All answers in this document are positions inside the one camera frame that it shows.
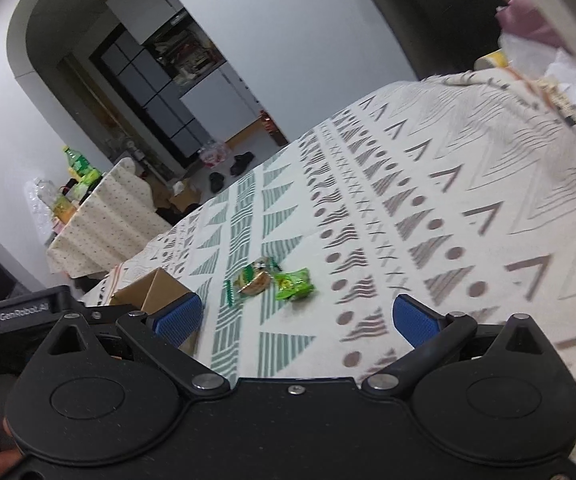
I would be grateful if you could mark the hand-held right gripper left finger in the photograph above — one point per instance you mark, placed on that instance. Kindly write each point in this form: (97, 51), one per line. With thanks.
(178, 317)

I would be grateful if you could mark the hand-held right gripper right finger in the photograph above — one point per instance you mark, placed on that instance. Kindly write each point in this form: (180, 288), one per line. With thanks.
(415, 322)

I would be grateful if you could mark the brown cardboard box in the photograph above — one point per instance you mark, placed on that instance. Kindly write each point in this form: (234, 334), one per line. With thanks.
(155, 292)

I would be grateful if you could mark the round brown cake packet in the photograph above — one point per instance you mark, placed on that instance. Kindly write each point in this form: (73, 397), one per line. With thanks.
(254, 282)

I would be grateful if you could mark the small bright green packet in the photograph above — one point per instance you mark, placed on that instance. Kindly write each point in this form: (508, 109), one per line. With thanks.
(294, 285)

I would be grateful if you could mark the cream dotted tablecloth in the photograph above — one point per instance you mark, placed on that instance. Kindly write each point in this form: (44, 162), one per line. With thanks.
(108, 220)

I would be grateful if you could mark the small open cardboard box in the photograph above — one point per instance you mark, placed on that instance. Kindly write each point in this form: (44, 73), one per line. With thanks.
(185, 197)

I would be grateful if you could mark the yellow jar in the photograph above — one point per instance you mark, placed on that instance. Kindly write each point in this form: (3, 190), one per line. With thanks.
(63, 209)

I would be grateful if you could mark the clear plastic bottle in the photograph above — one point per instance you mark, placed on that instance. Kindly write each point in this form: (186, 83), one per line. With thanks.
(43, 200)

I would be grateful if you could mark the black shoe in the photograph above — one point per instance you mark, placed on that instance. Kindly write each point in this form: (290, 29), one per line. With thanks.
(242, 164)
(216, 182)

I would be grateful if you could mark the pack of water bottles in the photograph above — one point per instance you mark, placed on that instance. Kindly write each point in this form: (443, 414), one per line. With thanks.
(215, 154)

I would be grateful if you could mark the green plastic bottle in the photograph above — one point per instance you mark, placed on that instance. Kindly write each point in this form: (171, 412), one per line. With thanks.
(80, 165)

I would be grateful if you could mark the dark glass-door cabinet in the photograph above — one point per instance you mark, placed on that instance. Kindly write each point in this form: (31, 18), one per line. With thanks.
(153, 95)

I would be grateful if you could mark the small yellow object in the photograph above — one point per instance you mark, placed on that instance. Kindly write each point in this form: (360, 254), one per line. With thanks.
(491, 59)

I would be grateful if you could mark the white crumpled bag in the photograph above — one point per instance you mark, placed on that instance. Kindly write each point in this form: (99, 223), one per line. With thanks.
(562, 80)

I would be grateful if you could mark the dark grey sofa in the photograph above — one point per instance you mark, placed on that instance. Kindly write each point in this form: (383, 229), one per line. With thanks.
(417, 15)

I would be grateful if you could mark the pink cloth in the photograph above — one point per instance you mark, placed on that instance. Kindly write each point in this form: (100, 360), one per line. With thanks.
(522, 15)

